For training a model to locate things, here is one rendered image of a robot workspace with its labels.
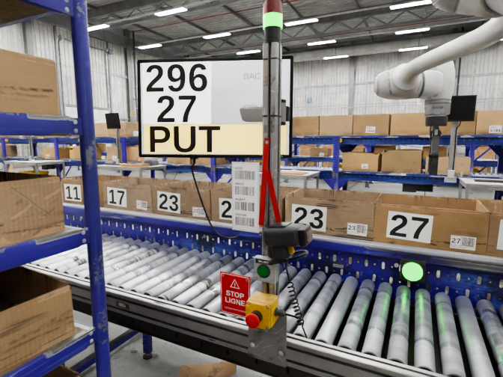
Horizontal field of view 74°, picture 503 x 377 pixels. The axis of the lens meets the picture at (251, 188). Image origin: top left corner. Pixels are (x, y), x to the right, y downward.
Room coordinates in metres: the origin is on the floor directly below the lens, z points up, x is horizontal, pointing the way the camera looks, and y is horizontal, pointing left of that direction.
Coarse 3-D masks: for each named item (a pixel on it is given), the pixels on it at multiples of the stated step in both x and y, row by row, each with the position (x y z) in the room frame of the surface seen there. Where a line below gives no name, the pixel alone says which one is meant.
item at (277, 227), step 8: (272, 224) 0.85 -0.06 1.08; (280, 224) 0.84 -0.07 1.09; (288, 224) 0.83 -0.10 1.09; (296, 224) 0.83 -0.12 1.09; (264, 232) 0.83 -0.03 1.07; (272, 232) 0.82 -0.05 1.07; (280, 232) 0.81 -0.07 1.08; (288, 232) 0.80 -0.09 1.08; (296, 232) 0.80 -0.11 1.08; (304, 232) 0.79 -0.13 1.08; (264, 240) 0.83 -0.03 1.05; (272, 240) 0.82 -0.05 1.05; (280, 240) 0.81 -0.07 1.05; (288, 240) 0.80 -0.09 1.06; (296, 240) 0.79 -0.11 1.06; (304, 240) 0.79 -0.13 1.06; (272, 248) 0.84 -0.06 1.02; (280, 248) 0.83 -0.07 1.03; (288, 248) 0.83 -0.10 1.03; (280, 256) 0.83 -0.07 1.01; (288, 256) 0.83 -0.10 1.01; (272, 264) 0.83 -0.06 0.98
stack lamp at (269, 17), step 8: (272, 0) 0.89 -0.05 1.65; (264, 8) 0.90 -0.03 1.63; (272, 8) 0.89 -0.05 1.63; (280, 8) 0.90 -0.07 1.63; (264, 16) 0.90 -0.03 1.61; (272, 16) 0.89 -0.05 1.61; (280, 16) 0.90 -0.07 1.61; (264, 24) 0.90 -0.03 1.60; (272, 24) 0.89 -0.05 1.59; (280, 24) 0.90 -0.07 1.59
